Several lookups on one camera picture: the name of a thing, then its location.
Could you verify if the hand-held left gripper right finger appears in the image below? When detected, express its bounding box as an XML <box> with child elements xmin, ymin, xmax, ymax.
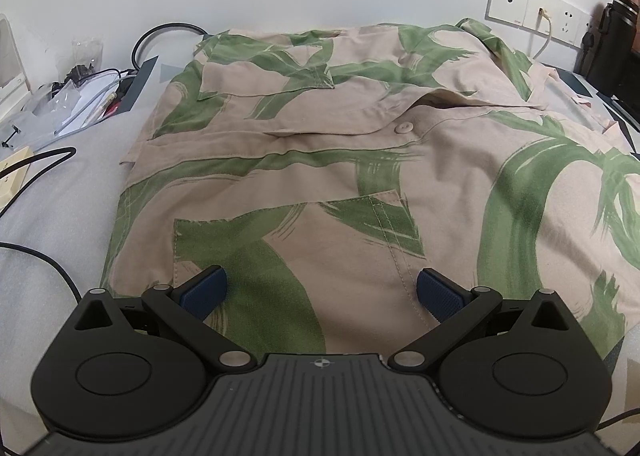
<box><xmin>389</xmin><ymin>267</ymin><xmax>572</xmax><ymax>377</ymax></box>

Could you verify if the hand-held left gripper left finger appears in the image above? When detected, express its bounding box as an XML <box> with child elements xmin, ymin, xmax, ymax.
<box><xmin>74</xmin><ymin>265</ymin><xmax>256</xmax><ymax>377</ymax></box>

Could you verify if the beige green leaf print shirt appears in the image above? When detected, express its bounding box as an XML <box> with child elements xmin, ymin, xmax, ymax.
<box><xmin>100</xmin><ymin>16</ymin><xmax>640</xmax><ymax>377</ymax></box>

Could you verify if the white foam sheet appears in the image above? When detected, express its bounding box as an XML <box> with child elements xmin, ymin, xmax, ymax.
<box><xmin>0</xmin><ymin>86</ymin><xmax>640</xmax><ymax>442</ymax></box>

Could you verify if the beige power strip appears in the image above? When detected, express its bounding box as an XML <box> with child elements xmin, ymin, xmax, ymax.
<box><xmin>0</xmin><ymin>146</ymin><xmax>36</xmax><ymax>209</ymax></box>

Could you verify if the clear bag of black screws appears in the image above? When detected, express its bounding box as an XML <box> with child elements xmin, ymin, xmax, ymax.
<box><xmin>71</xmin><ymin>38</ymin><xmax>107</xmax><ymax>84</ymax></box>

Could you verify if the white storage box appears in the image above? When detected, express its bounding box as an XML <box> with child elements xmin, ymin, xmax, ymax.
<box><xmin>0</xmin><ymin>14</ymin><xmax>32</xmax><ymax>104</ymax></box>

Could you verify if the black bottle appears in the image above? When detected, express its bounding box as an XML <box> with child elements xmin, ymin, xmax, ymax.
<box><xmin>582</xmin><ymin>0</ymin><xmax>640</xmax><ymax>93</ymax></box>

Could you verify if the thin black cable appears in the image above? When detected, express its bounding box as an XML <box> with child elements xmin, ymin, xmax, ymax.
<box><xmin>0</xmin><ymin>146</ymin><xmax>78</xmax><ymax>211</ymax></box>
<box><xmin>0</xmin><ymin>242</ymin><xmax>83</xmax><ymax>302</ymax></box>
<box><xmin>597</xmin><ymin>411</ymin><xmax>640</xmax><ymax>432</ymax></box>

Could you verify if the white plugged cable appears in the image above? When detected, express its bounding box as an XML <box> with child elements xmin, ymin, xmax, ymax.
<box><xmin>530</xmin><ymin>9</ymin><xmax>553</xmax><ymax>62</ymax></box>

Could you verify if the white wall socket panel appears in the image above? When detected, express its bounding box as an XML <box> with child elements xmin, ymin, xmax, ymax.
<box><xmin>484</xmin><ymin>0</ymin><xmax>596</xmax><ymax>50</ymax></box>

